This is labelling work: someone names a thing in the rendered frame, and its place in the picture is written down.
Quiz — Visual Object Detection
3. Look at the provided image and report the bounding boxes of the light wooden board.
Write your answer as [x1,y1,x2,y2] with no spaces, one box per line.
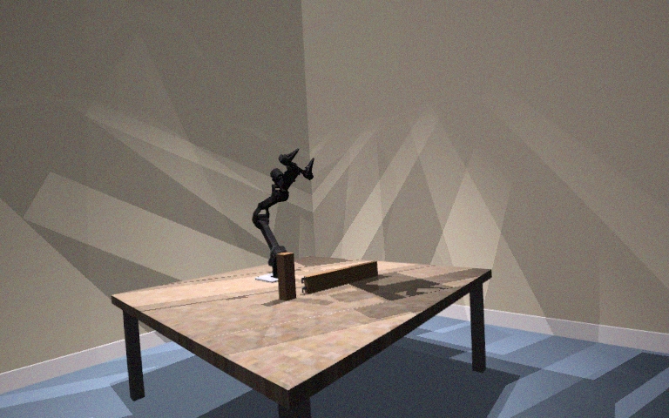
[301,261,378,294]

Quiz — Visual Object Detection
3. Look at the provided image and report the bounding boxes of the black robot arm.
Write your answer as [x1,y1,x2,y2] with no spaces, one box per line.
[252,168,292,279]

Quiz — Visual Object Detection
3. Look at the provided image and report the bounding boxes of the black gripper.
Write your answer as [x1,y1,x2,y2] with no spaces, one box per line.
[278,148,314,183]

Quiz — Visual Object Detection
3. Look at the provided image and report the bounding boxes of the brown wooden post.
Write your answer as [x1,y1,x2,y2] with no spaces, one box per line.
[276,253,296,300]

